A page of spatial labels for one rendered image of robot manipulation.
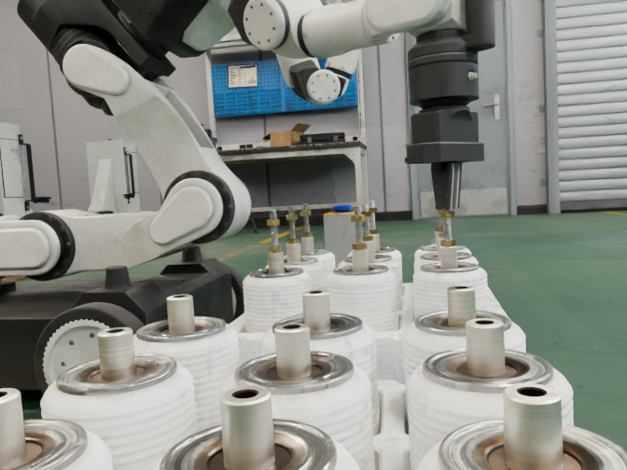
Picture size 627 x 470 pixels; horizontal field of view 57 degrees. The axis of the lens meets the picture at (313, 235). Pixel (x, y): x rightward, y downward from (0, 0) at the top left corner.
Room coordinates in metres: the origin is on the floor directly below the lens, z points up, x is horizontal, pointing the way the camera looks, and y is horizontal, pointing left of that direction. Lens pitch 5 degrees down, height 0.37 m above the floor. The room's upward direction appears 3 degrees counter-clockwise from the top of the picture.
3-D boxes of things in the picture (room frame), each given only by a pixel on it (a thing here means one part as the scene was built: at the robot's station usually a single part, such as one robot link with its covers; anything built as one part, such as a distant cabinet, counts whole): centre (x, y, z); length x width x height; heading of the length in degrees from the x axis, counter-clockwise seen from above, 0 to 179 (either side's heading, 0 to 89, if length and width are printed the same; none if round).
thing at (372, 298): (0.78, -0.06, 0.16); 0.10 x 0.10 x 0.18
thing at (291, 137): (5.68, 0.20, 0.87); 0.40 x 0.30 x 0.23; 66
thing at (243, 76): (5.96, 0.62, 1.54); 0.32 x 0.02 x 0.25; 80
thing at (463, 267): (0.76, -0.18, 0.25); 0.08 x 0.08 x 0.01
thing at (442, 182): (0.75, -0.17, 0.36); 0.03 x 0.02 x 0.06; 38
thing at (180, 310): (0.49, 0.12, 0.26); 0.02 x 0.02 x 0.03
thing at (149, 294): (1.24, 0.56, 0.19); 0.64 x 0.52 x 0.33; 80
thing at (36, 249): (1.25, 0.59, 0.28); 0.21 x 0.20 x 0.13; 80
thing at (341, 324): (0.48, 0.00, 0.25); 0.08 x 0.08 x 0.01
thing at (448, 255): (0.76, -0.18, 0.26); 0.02 x 0.02 x 0.03
